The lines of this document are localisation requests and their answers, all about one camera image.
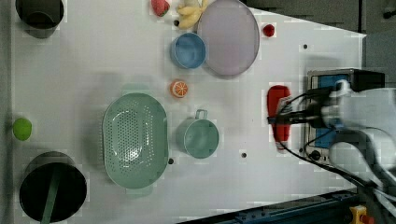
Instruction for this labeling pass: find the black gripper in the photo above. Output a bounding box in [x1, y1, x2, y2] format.
[267, 88, 332, 128]

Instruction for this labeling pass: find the red ketchup bottle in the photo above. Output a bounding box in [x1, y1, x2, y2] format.
[266, 85, 291, 152]

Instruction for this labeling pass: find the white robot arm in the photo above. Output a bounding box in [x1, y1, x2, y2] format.
[266, 79, 395, 196]

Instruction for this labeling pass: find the green strainer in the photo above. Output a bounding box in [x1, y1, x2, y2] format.
[102, 92, 169, 189]

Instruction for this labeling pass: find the small red strawberry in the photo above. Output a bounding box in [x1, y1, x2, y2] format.
[262, 24, 275, 37]

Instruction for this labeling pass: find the green mug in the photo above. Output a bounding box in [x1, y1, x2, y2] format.
[176, 109, 219, 159]

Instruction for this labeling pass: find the grey round plate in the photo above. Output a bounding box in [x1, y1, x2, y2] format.
[198, 0, 260, 76]

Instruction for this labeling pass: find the orange slice toy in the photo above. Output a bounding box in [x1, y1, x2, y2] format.
[169, 79, 189, 98]

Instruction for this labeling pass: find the yellow red emergency button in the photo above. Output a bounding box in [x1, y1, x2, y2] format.
[349, 205, 375, 224]

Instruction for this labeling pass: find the blue bowl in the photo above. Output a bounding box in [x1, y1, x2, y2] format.
[170, 33, 206, 69]

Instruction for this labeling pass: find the yellow toy banana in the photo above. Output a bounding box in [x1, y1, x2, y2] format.
[177, 0, 208, 30]

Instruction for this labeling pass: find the red toy strawberry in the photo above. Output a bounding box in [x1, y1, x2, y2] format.
[150, 0, 170, 17]

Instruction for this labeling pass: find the black container with green stick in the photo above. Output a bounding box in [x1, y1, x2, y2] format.
[19, 151, 88, 224]

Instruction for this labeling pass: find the black cylinder container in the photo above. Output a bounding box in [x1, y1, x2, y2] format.
[15, 0, 64, 30]

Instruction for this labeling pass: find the green lime toy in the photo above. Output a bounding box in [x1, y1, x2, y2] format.
[12, 118, 32, 141]

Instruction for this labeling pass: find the black cable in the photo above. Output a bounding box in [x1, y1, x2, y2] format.
[275, 92, 379, 189]

